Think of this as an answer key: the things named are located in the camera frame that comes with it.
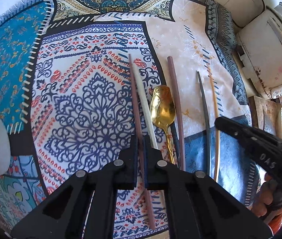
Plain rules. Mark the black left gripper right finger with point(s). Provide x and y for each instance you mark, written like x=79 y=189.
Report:
x=196 y=206

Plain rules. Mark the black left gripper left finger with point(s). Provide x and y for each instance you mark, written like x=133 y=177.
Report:
x=84 y=205

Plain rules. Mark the grey metal chopstick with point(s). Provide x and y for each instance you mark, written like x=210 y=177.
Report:
x=207 y=126

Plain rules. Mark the dark mauve chopstick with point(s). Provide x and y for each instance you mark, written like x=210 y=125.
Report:
x=178 y=110

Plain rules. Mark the gold metal spoon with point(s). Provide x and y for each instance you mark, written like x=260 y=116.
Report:
x=163 y=113

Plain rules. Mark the white chopstick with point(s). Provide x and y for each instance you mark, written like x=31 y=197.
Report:
x=145 y=106

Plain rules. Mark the person's right hand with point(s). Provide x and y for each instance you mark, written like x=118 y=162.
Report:
x=264 y=197

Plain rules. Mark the white worn rice cooker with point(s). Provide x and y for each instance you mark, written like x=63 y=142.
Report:
x=259 y=46

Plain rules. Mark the patterned patchwork table mat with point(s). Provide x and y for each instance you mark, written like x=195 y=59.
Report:
x=65 y=87

